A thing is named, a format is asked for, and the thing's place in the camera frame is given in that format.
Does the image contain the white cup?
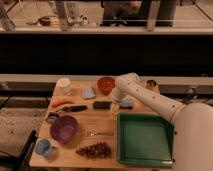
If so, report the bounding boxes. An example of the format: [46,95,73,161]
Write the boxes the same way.
[56,78,71,94]

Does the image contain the light blue cloth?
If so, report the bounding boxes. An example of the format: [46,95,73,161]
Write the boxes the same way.
[81,86,96,100]

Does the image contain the black handled knife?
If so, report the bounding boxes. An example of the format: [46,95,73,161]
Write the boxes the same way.
[55,105,88,112]

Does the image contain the wooden board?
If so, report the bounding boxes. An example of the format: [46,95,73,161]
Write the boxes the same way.
[29,81,167,169]

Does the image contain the small dark measuring cup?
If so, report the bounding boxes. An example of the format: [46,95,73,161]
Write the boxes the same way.
[46,112,59,123]

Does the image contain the blue sponge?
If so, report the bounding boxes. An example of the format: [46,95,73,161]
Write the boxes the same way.
[119,99,134,109]

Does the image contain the small metal cup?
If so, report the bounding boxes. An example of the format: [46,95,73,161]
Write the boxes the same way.
[146,80,157,90]

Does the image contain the green plastic tray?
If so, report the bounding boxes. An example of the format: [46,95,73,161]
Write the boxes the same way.
[117,113,174,168]

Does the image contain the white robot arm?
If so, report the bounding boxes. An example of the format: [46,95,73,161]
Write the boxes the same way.
[110,73,213,171]

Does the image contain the orange carrot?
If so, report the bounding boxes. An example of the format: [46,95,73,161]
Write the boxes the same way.
[51,99,74,107]

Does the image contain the black eraser block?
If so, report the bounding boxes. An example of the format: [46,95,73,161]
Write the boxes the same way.
[93,101,111,109]

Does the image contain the person in background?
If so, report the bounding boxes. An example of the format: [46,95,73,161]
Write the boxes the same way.
[101,0,151,26]

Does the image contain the black chair frame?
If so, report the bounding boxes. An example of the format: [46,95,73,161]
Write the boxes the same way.
[0,130,37,171]

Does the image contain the purple bowl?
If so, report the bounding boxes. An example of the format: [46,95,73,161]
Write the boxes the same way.
[50,116,78,143]

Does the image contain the bunch of dark grapes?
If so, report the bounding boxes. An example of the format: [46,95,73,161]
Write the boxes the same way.
[76,142,112,158]

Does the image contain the light blue mug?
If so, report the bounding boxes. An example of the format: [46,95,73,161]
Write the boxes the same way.
[34,139,56,157]

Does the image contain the silver fork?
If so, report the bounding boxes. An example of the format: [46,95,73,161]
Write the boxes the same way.
[84,131,114,137]

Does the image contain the dark red background bowl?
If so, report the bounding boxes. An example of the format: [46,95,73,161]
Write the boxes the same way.
[39,17,51,26]

